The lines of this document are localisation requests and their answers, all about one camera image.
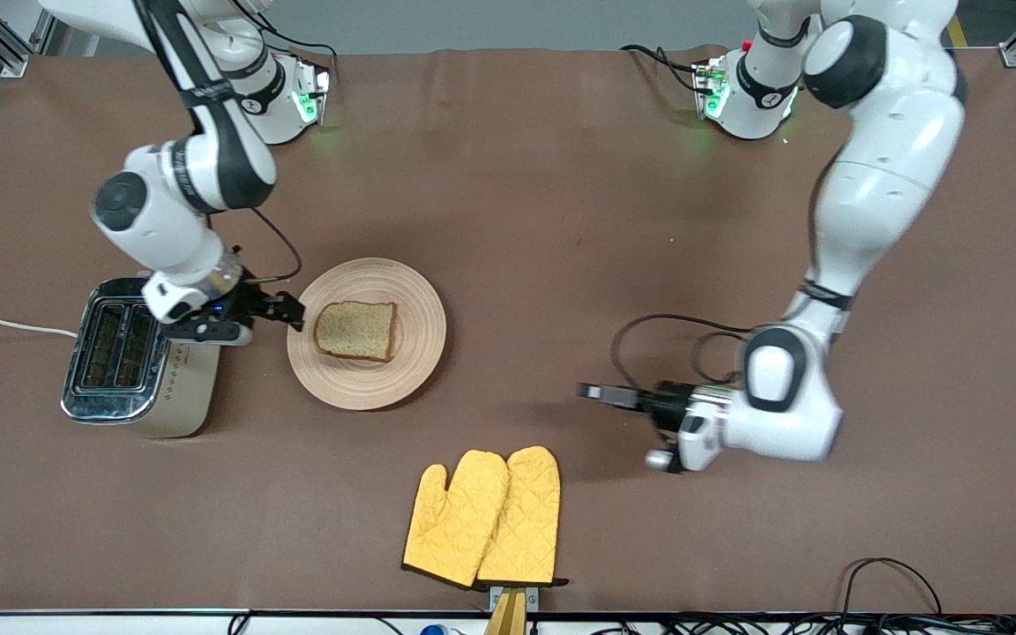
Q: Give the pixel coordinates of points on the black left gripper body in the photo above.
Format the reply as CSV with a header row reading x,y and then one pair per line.
x,y
668,402

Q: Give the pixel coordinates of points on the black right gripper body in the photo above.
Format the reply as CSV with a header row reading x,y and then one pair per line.
x,y
250,302

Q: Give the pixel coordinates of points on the brown bread slice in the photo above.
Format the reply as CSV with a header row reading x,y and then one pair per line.
x,y
354,331

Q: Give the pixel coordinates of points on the round wooden plate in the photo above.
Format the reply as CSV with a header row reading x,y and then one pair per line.
x,y
367,388

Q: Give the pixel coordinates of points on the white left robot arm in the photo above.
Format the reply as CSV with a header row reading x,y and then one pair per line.
x,y
878,194

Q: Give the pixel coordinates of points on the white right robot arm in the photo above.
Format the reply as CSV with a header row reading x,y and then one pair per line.
x,y
164,229

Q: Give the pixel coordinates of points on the beige chrome toaster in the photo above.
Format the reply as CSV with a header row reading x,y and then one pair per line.
x,y
186,388

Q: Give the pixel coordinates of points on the yellow quilted oven mitt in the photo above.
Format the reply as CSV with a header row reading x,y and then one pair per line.
x,y
526,511
451,520

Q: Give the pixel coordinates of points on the brown table cloth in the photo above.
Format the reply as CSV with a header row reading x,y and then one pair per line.
x,y
517,220

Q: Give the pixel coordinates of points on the wooden strip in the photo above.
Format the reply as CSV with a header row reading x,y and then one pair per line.
x,y
508,617

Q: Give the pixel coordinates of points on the small blue object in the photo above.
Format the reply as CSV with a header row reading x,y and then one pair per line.
x,y
434,630

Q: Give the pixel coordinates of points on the silver base connector bracket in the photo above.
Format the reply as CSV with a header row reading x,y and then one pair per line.
x,y
706,88
318,88

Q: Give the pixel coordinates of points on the small metal bracket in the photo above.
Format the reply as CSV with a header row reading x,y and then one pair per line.
x,y
533,598

